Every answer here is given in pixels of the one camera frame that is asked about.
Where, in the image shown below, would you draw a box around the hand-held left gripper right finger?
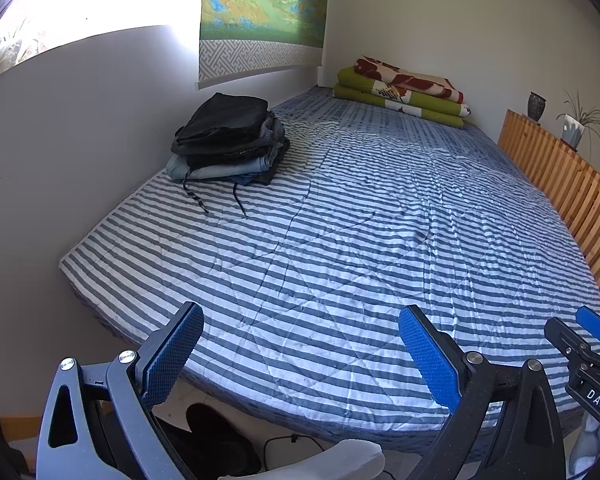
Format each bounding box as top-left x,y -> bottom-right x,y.
399,304 -> 566,480

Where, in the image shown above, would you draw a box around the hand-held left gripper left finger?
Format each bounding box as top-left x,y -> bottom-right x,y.
35,301 -> 205,480

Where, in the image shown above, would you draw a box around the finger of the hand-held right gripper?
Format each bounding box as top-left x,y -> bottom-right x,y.
544,317 -> 590,361
575,306 -> 600,346

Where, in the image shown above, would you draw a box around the person's right hand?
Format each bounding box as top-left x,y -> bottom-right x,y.
570,412 -> 600,478

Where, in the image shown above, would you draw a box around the black shoe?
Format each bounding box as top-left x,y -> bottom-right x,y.
185,402 -> 261,480

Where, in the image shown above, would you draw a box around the blue white striped bed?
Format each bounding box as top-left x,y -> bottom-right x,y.
59,85 -> 600,463

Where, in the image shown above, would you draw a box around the light blue folded jeans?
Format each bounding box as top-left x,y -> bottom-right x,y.
166,152 -> 276,182

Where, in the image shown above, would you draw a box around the potted plant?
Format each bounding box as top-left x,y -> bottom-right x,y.
555,90 -> 600,151

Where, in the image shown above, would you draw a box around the dark cloth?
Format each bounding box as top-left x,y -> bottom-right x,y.
0,410 -> 31,480

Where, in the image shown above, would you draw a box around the dark ceramic vase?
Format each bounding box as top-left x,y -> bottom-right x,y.
526,91 -> 547,123

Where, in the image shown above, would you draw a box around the dark grey folded garment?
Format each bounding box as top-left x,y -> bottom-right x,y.
180,112 -> 287,168

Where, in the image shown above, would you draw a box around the red beige folded blanket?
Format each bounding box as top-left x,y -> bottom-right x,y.
355,56 -> 466,105

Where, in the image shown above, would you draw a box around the green folded blanket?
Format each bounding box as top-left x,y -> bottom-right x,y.
332,85 -> 466,128
336,66 -> 470,117

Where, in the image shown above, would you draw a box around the black cable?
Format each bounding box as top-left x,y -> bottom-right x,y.
262,432 -> 331,480

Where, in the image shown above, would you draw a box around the wooden slatted rail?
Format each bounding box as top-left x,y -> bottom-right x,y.
497,108 -> 600,326

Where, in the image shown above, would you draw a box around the dark folded drawstring pants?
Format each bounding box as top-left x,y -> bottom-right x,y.
182,137 -> 291,218

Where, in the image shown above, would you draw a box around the landscape wall poster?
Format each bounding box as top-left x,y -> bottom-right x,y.
196,0 -> 330,92

